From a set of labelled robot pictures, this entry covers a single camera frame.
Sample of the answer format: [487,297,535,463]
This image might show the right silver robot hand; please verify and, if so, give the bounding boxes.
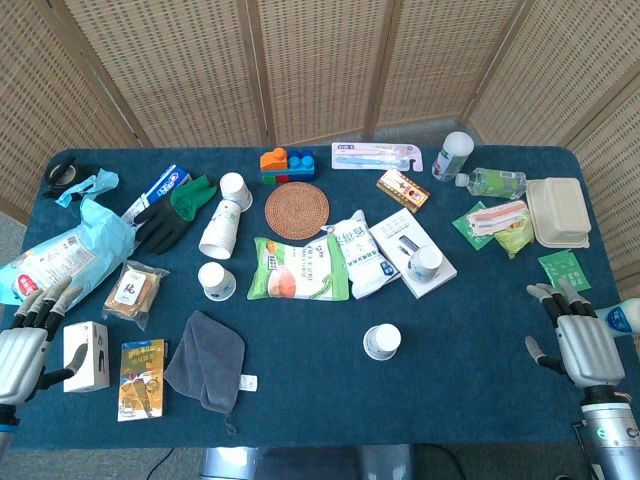
[524,277,627,390]

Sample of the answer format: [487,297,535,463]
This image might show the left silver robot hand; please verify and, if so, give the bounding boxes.
[0,276,89,407]

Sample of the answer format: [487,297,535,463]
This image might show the white floral paper cup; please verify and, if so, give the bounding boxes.
[362,323,402,362]
[405,245,443,282]
[219,172,254,211]
[197,261,237,302]

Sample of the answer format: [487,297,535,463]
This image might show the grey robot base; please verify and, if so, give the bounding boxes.
[199,444,416,480]

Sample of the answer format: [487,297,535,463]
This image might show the stack of white paper cups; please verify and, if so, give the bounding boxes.
[198,198,242,260]

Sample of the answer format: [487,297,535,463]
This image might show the white bottle blue label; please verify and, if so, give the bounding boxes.
[593,298,640,347]

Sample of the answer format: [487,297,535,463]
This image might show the white cardboard box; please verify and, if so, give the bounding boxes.
[62,320,111,394]

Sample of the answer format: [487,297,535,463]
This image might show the green sachet white print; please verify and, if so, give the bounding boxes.
[538,251,592,294]

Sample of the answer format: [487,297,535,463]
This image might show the large light blue bag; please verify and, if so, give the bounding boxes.
[0,197,137,307]

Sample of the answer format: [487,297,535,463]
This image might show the yellow snack box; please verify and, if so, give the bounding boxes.
[117,338,167,423]

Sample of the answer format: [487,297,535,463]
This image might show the clear pack of biscuits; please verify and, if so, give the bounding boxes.
[101,259,171,331]

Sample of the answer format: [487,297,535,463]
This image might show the yellow-green snack bag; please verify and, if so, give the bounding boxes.
[493,209,535,260]

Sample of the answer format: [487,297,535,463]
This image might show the beige takeaway food container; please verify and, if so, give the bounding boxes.
[524,177,593,250]

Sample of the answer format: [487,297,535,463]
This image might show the pink striped flat pack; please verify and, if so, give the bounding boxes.
[464,199,530,237]

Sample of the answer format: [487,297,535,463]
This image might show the green square sachet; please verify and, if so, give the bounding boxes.
[452,201,496,252]

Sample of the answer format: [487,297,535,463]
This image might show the black tape roll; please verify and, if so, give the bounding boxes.
[42,155,78,200]

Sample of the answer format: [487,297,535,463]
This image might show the grey microfibre towel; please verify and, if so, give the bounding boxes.
[163,310,259,434]

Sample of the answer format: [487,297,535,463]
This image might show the crumpled light blue wrapper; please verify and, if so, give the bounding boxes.
[53,168,120,209]

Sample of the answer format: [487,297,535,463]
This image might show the black green work glove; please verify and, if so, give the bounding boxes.
[133,174,218,255]

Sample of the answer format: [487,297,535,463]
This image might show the clear bottle green label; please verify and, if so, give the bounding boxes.
[453,167,528,200]

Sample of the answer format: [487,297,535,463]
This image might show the blue white toothpaste box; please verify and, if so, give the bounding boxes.
[119,163,194,226]

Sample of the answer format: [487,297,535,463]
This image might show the flat white product box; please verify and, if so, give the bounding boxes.
[370,208,459,300]

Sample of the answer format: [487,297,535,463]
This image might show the green white cylindrical can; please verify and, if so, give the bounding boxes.
[431,130,475,183]

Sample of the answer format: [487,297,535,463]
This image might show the white bag blue print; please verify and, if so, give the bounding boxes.
[320,209,401,300]

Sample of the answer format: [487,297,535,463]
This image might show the red yellow small box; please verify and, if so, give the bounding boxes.
[375,168,431,214]

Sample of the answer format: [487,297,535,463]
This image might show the blue felt table cover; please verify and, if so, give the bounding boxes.
[9,144,621,451]

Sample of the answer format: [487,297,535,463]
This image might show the green white starch bag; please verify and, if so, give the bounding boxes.
[247,236,350,302]

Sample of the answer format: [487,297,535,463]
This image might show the pink blue toothbrush pack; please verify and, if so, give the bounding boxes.
[331,142,424,172]

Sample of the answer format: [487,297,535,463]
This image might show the round woven rattan coaster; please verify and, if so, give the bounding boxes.
[264,181,331,242]

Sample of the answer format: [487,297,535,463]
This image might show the colourful toy building blocks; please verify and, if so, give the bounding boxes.
[259,146,316,184]

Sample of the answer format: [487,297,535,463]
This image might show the woven folding screen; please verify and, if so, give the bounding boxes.
[0,0,640,284]

